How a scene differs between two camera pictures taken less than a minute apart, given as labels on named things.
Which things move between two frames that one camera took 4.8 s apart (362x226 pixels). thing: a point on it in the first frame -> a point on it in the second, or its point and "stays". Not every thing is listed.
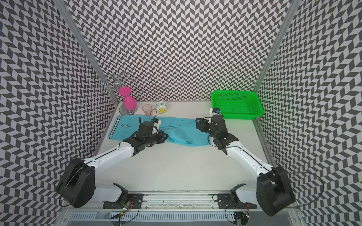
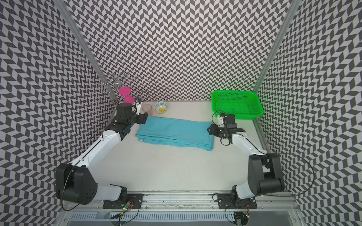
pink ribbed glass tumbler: (147, 108) stays
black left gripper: (160, 134) -> (142, 118)
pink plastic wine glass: (129, 102) stays
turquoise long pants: (185, 131) stays
